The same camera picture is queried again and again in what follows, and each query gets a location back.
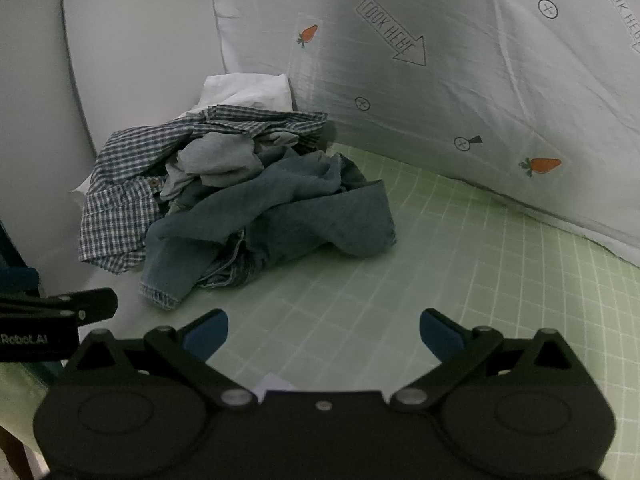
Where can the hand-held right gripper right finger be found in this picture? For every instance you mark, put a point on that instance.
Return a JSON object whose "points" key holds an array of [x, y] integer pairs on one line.
{"points": [[440, 335]]}

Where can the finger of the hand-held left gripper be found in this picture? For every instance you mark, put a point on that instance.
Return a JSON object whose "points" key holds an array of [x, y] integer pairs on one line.
{"points": [[95, 305]]}

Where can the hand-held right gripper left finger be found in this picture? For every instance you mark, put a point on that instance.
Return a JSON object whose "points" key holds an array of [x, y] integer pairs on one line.
{"points": [[207, 334]]}

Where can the blue denim jeans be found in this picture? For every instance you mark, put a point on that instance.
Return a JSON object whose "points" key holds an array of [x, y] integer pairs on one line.
{"points": [[300, 210]]}

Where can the green grid bed sheet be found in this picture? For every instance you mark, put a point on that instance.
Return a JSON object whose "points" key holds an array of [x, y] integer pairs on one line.
{"points": [[400, 270]]}

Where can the blue white plaid shirt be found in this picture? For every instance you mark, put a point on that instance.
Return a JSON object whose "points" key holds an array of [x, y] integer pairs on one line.
{"points": [[115, 195]]}

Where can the grey-blue garment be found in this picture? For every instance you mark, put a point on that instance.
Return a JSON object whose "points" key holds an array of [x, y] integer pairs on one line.
{"points": [[220, 160]]}

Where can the white garment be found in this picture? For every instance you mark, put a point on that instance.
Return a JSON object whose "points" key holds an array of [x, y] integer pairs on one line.
{"points": [[245, 91]]}

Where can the white printed quilt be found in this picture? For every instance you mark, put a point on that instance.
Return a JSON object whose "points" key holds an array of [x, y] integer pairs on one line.
{"points": [[450, 85]]}

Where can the white bed board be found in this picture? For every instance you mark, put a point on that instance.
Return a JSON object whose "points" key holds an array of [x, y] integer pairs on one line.
{"points": [[145, 50]]}

